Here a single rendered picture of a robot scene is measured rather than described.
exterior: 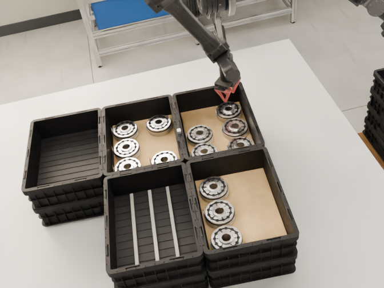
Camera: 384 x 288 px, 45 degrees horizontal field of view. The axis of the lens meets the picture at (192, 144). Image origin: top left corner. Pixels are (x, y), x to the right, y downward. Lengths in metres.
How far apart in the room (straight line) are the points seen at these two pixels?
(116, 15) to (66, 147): 1.87
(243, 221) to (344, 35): 2.64
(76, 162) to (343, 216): 1.06
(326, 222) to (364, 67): 2.07
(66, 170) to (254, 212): 0.77
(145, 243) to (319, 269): 0.60
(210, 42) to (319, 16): 2.64
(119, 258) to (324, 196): 0.80
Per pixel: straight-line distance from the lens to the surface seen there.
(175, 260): 1.45
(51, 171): 1.96
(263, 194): 1.70
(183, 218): 1.66
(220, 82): 1.85
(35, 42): 4.54
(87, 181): 1.74
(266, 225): 1.62
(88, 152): 1.97
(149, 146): 1.92
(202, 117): 2.00
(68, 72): 3.99
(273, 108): 2.22
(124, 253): 1.62
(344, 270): 1.70
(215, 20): 2.71
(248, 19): 3.99
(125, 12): 3.72
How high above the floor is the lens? 2.16
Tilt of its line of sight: 45 degrees down
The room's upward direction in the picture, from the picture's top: 9 degrees counter-clockwise
